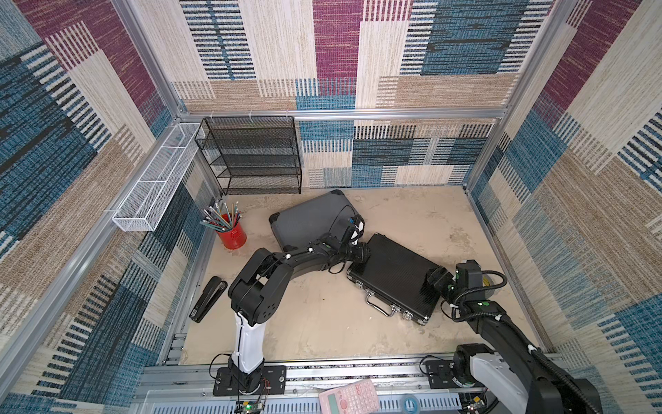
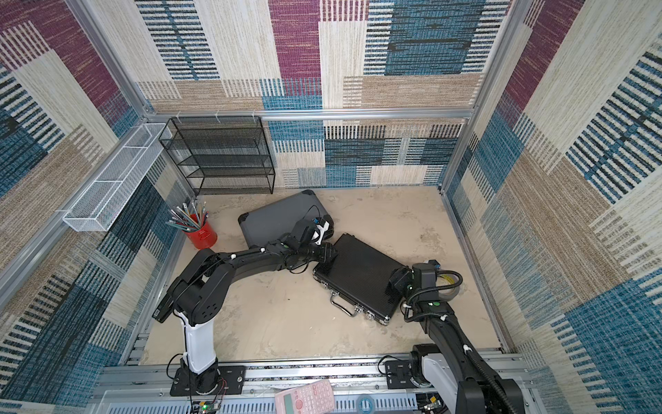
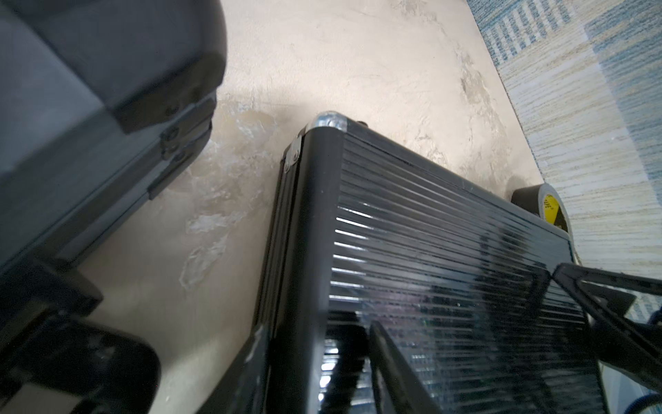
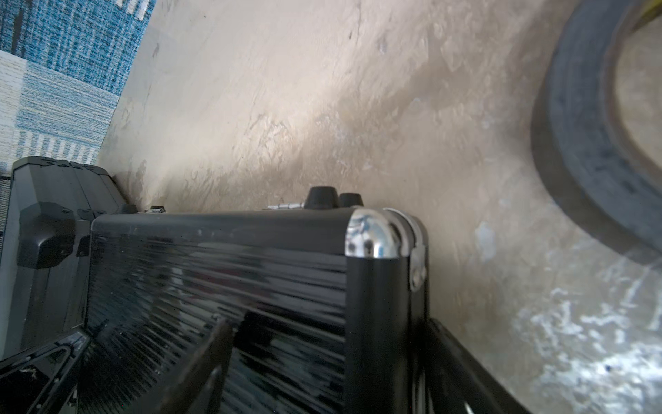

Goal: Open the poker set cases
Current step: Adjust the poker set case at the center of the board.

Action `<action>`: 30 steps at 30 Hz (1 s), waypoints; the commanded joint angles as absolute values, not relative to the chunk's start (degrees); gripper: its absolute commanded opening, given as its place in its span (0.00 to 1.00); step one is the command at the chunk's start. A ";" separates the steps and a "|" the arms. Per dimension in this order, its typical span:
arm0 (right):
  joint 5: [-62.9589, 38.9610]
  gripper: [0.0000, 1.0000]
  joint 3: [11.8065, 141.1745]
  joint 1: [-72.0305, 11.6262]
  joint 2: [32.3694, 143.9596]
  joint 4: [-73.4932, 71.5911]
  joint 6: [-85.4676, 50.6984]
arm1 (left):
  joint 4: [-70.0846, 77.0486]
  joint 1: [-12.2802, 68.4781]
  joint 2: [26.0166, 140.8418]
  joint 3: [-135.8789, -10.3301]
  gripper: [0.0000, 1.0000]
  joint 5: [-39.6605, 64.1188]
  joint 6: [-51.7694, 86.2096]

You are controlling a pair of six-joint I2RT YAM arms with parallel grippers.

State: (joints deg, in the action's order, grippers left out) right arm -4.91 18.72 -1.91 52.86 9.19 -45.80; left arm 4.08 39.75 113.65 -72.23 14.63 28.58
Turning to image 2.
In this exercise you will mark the black poker set case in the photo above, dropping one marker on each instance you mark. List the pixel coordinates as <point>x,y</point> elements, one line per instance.
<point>360,280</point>

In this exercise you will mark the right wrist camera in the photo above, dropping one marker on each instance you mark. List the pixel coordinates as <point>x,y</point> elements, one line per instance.
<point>425,277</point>

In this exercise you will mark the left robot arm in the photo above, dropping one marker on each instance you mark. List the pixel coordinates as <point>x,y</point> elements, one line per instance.
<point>197,295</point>

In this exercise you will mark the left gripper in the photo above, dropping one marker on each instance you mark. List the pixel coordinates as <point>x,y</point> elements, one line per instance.
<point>329,252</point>

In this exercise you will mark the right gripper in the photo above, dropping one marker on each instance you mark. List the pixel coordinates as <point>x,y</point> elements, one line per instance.
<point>398,282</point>

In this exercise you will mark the red metal pencil bucket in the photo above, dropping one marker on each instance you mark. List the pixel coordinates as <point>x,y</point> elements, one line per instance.
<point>202,238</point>

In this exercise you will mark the black mesh shelf rack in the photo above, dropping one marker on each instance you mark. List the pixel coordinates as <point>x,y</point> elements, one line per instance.
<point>221,155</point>

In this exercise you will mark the pink calculator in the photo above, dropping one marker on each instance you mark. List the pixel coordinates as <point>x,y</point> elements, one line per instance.
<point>314,398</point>

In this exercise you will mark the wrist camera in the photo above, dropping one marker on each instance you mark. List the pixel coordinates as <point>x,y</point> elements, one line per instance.
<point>425,277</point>
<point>312,231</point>

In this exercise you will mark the grey tape roll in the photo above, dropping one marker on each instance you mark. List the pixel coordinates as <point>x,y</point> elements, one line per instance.
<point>450,284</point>

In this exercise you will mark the grey poker set case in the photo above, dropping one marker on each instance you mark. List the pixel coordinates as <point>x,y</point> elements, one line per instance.
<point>269,222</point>

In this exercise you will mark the blue tape roll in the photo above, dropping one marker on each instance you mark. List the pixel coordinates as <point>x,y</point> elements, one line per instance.
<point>365,404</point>

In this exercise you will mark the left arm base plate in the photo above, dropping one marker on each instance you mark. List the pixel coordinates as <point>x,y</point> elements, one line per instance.
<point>215,381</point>

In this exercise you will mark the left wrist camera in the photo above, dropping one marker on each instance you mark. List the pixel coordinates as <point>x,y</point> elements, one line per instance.
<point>312,231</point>

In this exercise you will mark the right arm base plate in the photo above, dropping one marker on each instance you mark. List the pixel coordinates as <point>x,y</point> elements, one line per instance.
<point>399,375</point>

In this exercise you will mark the white mesh wall basket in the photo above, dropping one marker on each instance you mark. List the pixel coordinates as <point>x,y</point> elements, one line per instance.
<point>102,202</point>

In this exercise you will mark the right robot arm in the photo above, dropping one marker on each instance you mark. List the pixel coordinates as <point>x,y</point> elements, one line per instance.
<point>455,369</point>

